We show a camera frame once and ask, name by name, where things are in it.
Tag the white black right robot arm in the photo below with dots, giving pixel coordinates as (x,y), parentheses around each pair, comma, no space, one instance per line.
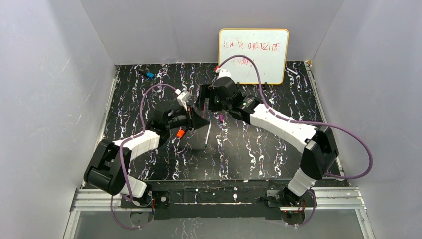
(316,145)

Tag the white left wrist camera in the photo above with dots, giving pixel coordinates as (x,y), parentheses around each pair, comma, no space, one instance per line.
(183,97)

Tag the black orange highlighter pen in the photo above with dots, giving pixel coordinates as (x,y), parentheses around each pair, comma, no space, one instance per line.
(182,132)

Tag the orange framed whiteboard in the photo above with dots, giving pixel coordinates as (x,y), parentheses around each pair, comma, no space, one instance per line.
(264,47)

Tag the blue black marker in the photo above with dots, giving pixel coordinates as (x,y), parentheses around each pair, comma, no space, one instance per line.
(147,74)

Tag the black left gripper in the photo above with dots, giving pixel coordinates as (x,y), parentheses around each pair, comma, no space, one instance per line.
(190,118)

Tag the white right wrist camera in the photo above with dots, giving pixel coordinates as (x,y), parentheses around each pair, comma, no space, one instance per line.
(222,72)

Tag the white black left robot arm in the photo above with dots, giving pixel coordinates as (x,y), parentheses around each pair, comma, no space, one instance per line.
(109,164)

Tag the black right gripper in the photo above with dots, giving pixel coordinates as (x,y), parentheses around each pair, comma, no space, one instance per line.
(204,100)

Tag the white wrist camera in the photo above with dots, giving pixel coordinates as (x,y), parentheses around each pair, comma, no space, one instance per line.
(183,97)
(222,72)

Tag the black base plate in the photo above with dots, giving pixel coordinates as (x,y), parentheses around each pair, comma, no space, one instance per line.
(268,199)

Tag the small white pen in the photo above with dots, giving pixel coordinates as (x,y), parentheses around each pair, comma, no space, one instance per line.
(291,71)

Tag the white green pen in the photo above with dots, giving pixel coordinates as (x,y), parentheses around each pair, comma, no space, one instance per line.
(207,135)

